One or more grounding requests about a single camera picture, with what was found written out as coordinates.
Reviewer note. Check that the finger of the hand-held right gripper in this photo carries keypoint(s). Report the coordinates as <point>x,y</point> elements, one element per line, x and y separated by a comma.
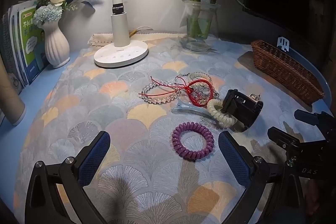
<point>312,117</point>
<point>284,138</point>

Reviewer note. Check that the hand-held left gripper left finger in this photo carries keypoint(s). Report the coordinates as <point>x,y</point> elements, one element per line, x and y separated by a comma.
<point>97,155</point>

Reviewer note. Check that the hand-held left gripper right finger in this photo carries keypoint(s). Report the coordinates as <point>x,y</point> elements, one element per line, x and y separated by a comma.
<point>233,158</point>

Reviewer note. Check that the silver metal hair clip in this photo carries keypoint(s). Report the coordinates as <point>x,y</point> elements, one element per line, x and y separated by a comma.
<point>254,97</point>

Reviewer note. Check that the brown wicker basket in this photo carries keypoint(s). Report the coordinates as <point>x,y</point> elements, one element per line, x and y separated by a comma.
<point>286,69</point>

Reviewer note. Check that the light blue hair clip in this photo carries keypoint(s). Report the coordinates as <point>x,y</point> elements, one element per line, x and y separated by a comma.
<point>183,109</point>

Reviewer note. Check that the fan pattern tablecloth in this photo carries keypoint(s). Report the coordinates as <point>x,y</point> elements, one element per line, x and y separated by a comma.
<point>131,121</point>

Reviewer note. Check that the cardboard tube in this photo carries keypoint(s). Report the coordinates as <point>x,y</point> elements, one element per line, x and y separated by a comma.
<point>10,103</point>

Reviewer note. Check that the cream lace cloth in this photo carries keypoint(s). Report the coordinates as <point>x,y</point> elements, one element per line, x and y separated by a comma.
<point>102,39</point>

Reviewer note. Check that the white ribbed vase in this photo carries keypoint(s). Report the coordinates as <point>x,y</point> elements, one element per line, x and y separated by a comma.
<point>56,45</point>

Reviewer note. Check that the glass vase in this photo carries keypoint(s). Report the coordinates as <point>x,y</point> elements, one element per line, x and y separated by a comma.
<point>199,35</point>

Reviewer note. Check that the white desk lamp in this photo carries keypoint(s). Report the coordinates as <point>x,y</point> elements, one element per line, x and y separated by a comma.
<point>120,29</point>

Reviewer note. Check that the green cover book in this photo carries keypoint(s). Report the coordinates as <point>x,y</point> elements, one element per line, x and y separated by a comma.
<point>32,40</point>

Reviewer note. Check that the grey book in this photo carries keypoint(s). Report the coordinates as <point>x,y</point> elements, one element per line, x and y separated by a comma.
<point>6,45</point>

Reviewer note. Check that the blue white book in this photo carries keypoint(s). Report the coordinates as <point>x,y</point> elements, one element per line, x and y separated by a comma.
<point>15,37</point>

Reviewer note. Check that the white metal bracket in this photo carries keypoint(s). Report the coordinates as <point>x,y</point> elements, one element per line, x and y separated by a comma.
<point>283,43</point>

